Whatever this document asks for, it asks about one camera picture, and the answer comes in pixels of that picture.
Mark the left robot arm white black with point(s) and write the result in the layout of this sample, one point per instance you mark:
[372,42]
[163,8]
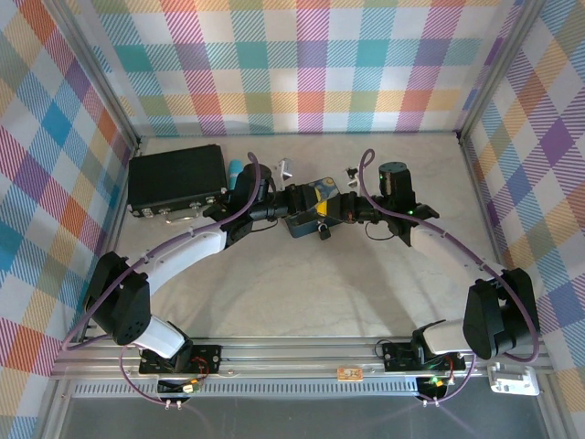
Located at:
[183,249]

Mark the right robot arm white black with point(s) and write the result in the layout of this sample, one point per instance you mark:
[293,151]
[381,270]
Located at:
[434,242]

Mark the black padlock chrome shackle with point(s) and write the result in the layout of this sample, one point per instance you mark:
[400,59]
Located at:
[323,233]

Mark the starry night painted box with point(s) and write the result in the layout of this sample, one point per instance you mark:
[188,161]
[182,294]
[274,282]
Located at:
[304,226]

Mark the light blue cylinder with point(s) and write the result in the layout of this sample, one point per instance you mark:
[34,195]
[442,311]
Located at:
[235,174]

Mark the black hard case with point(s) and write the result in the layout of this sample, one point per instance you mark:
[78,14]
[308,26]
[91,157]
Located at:
[176,180]

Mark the orange sticker label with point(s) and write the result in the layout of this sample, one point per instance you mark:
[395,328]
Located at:
[350,374]

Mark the white plastic device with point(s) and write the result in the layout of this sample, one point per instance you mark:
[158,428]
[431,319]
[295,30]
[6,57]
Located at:
[512,379]

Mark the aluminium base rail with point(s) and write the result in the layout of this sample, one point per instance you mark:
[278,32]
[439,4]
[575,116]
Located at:
[297,354]

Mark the aluminium frame post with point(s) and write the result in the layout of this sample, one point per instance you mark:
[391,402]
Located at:
[498,73]
[103,78]

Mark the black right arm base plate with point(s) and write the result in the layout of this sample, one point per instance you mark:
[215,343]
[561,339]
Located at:
[397,354]

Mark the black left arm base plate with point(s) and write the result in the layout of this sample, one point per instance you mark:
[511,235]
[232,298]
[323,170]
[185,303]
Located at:
[208,359]

